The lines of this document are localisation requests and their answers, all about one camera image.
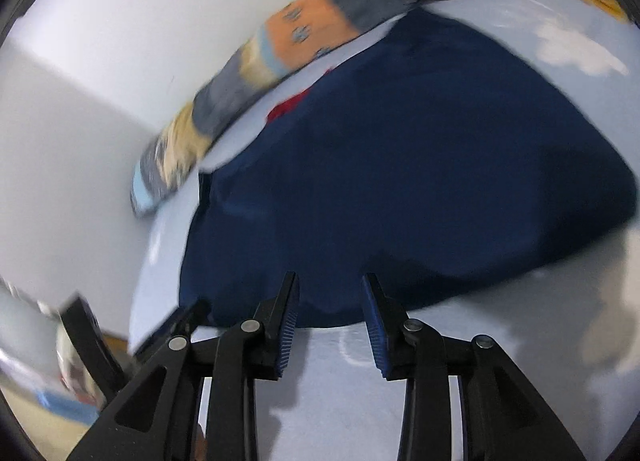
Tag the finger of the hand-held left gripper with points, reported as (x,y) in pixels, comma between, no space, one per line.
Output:
(175,323)
(92,341)

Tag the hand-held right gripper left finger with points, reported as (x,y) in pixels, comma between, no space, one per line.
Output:
(286,328)

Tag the navy jacket with red collar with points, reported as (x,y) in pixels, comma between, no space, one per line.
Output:
(400,166)

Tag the blurred white red object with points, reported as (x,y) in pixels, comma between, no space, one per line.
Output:
(72,366)

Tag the patchwork blanket roll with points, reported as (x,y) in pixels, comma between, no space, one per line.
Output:
(310,26)

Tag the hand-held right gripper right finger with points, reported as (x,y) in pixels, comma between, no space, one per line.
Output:
(377,331)

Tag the light blue bed sheet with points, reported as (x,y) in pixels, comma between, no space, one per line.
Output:
(500,341)

